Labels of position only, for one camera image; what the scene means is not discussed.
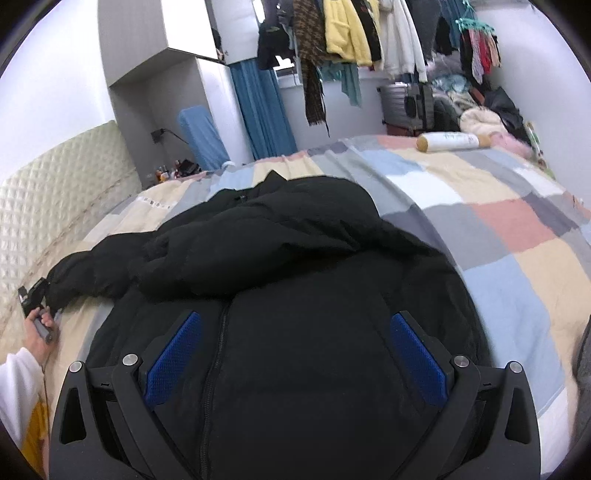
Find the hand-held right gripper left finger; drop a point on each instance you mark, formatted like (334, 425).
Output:
(173, 360)

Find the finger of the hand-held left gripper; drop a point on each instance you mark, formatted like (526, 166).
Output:
(41, 285)

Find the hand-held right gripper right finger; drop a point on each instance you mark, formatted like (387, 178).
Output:
(418, 360)

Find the black puffer jacket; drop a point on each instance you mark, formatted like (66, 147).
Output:
(286, 258)

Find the person's left forearm white sleeve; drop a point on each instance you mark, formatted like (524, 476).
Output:
(16, 392)

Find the pile of clothes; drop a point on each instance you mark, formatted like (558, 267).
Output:
(489, 115)

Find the green clip hanger with clothes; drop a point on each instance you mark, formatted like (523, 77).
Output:
(480, 48)

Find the person's left hand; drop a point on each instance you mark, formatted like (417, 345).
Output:
(36, 339)

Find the cream quilted headboard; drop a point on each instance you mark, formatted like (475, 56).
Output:
(51, 194)

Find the patchwork bed blanket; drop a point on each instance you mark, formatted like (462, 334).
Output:
(485, 240)

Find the person's yellow garment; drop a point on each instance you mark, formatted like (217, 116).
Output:
(36, 438)

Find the dark grey cloth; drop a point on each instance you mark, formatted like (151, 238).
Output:
(582, 383)

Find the small items on nightstand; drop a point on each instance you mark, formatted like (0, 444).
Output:
(178, 170)

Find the white bottle with tan cap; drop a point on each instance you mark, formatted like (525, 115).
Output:
(450, 141)

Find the grey wardrobe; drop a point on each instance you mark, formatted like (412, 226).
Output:
(152, 60)

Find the grey suitcase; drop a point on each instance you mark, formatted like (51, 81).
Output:
(397, 104)

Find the blue curtain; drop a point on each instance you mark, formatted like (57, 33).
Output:
(263, 110)

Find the teal hanging garment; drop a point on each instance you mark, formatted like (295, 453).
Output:
(351, 83)

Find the brown patterned scarf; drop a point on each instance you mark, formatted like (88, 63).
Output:
(313, 60)

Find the white hanging jacket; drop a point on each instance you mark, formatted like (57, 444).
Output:
(401, 41)

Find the black hanging garment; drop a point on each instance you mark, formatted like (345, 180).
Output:
(272, 46)

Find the dark patterned hanging garment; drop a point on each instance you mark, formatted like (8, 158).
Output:
(369, 27)

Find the yellow fleece jacket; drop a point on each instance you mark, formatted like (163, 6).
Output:
(344, 32)

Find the grey hanging garment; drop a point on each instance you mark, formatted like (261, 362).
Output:
(427, 23)

